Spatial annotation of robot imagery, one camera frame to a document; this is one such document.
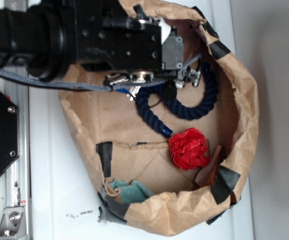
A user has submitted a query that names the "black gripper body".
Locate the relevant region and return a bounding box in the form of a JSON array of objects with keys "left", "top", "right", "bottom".
[{"left": 74, "top": 0, "right": 184, "bottom": 74}]

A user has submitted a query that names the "navy blue rope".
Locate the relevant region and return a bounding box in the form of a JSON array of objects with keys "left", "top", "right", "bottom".
[{"left": 135, "top": 62, "right": 219, "bottom": 139}]

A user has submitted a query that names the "metal corner bracket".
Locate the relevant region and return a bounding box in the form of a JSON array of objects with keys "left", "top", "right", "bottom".
[{"left": 0, "top": 206, "right": 27, "bottom": 240}]

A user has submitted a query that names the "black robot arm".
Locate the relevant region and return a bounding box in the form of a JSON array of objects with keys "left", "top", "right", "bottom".
[{"left": 0, "top": 0, "right": 201, "bottom": 86}]

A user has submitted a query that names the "silver keys bunch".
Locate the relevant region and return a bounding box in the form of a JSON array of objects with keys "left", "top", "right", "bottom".
[{"left": 104, "top": 74, "right": 141, "bottom": 102}]

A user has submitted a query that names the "grey braided cable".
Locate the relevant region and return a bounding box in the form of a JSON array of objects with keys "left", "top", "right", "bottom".
[{"left": 0, "top": 54, "right": 202, "bottom": 93}]

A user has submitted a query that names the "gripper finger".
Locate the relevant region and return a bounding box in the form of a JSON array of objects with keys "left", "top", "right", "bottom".
[
  {"left": 103, "top": 65, "right": 202, "bottom": 88},
  {"left": 102, "top": 4, "right": 172, "bottom": 43}
]

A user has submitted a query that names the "red crumpled paper ball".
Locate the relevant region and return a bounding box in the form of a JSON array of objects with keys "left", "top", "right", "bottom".
[{"left": 168, "top": 127, "right": 211, "bottom": 171}]

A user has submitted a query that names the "aluminium frame rail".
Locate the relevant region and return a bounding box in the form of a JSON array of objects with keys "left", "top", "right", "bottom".
[{"left": 3, "top": 0, "right": 32, "bottom": 238}]

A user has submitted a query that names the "brown paper bag bin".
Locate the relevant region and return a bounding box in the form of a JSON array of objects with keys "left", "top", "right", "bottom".
[{"left": 59, "top": 0, "right": 259, "bottom": 236}]

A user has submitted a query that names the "teal cloth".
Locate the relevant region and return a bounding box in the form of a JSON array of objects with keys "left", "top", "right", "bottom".
[{"left": 108, "top": 179, "right": 155, "bottom": 204}]

